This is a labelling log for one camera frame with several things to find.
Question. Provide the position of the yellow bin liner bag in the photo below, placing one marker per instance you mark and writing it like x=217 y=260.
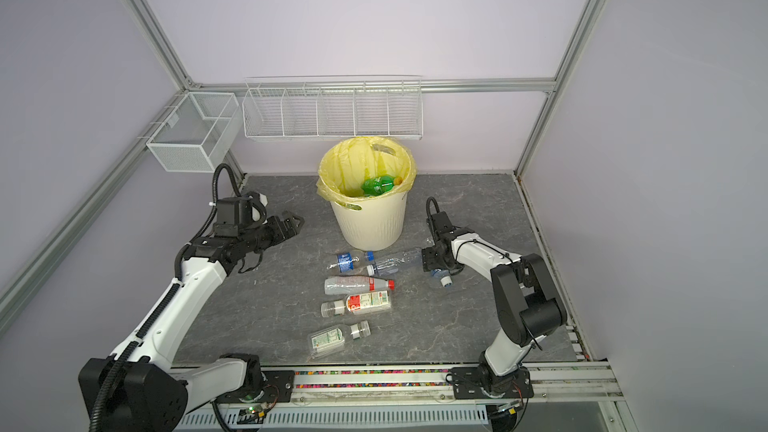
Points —
x=348 y=165

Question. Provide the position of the small white mesh basket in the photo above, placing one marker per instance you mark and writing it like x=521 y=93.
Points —
x=197 y=133

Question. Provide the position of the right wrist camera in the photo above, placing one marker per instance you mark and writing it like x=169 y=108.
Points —
x=439 y=224

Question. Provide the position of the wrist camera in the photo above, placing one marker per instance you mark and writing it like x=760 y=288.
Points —
x=241 y=211
x=439 y=224

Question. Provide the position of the green soda bottle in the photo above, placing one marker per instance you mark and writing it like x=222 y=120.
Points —
x=380 y=185

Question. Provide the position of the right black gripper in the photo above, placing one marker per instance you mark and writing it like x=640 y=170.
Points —
x=429 y=259

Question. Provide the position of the cream plastic waste bin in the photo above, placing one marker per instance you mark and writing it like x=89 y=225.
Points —
x=376 y=226

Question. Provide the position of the clear bottle red white label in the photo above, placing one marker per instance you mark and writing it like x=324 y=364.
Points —
x=358 y=304

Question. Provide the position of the clear bottle green label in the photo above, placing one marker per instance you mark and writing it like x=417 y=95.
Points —
x=333 y=339

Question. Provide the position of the clear crushed water bottle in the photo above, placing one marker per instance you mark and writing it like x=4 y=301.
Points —
x=386 y=264

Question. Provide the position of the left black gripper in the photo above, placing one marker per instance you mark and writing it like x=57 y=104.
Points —
x=279 y=233

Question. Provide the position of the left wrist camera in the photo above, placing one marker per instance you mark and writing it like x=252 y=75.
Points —
x=241 y=211

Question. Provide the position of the white bottle red cap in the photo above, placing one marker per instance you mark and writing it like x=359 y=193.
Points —
x=350 y=285

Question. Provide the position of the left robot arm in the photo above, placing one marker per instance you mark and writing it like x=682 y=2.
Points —
x=134 y=388

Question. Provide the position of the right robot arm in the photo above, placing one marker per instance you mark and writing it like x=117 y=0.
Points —
x=528 y=305

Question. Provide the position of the long white wire shelf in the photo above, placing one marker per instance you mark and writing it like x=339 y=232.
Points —
x=333 y=107

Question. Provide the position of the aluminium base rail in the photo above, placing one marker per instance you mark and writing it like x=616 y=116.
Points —
x=381 y=398

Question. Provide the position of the Pepsi water bottle blue label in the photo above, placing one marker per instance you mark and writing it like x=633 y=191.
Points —
x=353 y=262

